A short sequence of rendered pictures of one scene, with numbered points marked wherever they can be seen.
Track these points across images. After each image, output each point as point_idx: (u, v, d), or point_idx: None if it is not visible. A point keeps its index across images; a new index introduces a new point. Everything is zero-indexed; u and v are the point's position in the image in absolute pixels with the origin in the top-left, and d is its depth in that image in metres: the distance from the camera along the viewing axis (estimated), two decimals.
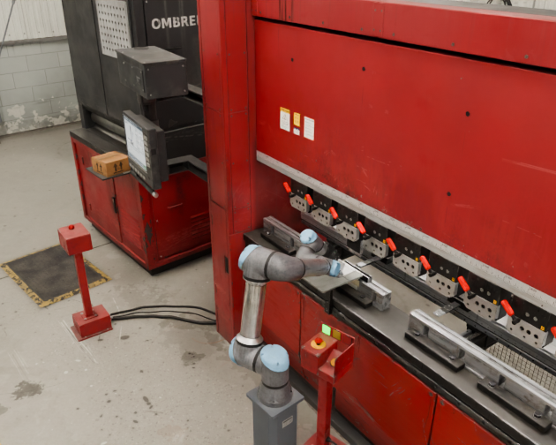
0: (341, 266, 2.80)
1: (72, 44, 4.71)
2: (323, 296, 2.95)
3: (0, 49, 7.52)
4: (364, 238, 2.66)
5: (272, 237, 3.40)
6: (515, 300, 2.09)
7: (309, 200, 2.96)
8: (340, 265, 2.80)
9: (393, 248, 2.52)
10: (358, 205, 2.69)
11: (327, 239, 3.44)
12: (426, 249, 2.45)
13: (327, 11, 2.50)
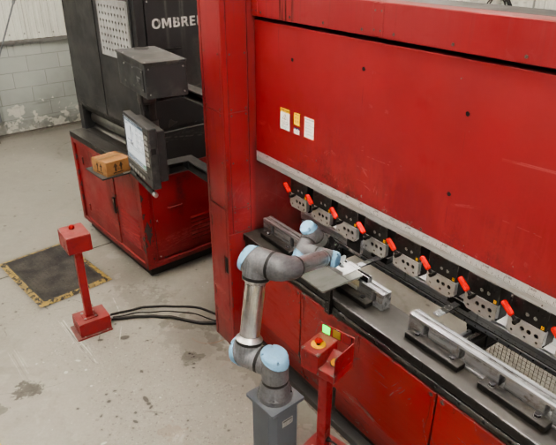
0: (341, 259, 2.79)
1: (72, 44, 4.71)
2: (323, 296, 2.95)
3: (0, 49, 7.52)
4: (364, 238, 2.66)
5: (272, 237, 3.40)
6: (515, 300, 2.09)
7: (309, 200, 2.96)
8: (341, 257, 2.79)
9: (393, 248, 2.52)
10: (358, 205, 2.69)
11: None
12: (426, 249, 2.45)
13: (327, 11, 2.50)
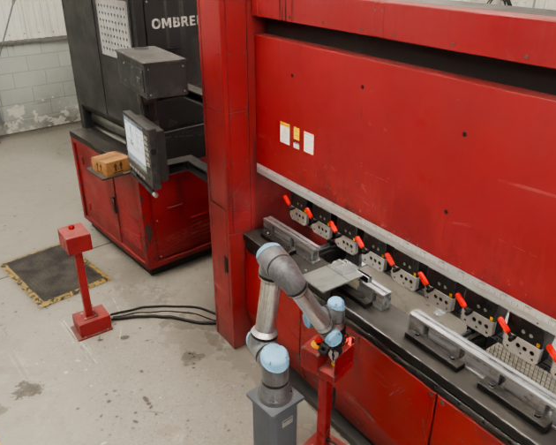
0: None
1: (72, 44, 4.71)
2: (323, 296, 2.95)
3: (0, 49, 7.52)
4: (363, 252, 2.69)
5: (272, 237, 3.40)
6: (512, 317, 2.12)
7: (309, 214, 2.99)
8: None
9: (391, 263, 2.55)
10: (357, 220, 2.73)
11: (327, 239, 3.44)
12: (424, 264, 2.49)
13: (327, 11, 2.50)
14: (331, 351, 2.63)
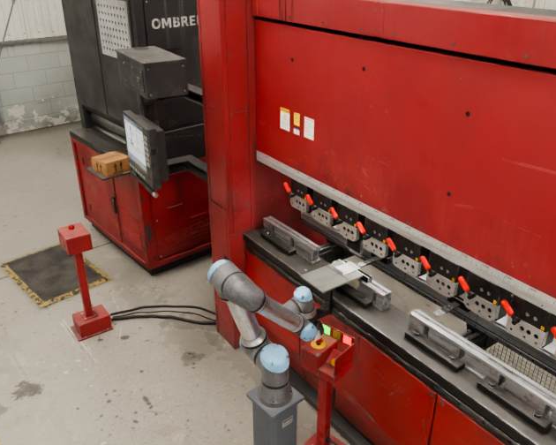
0: None
1: (72, 44, 4.71)
2: (323, 296, 2.95)
3: (0, 49, 7.52)
4: (364, 238, 2.66)
5: (272, 237, 3.40)
6: (515, 300, 2.09)
7: (309, 200, 2.96)
8: None
9: (393, 248, 2.52)
10: (358, 205, 2.69)
11: (327, 239, 3.44)
12: (426, 249, 2.45)
13: (327, 11, 2.50)
14: None
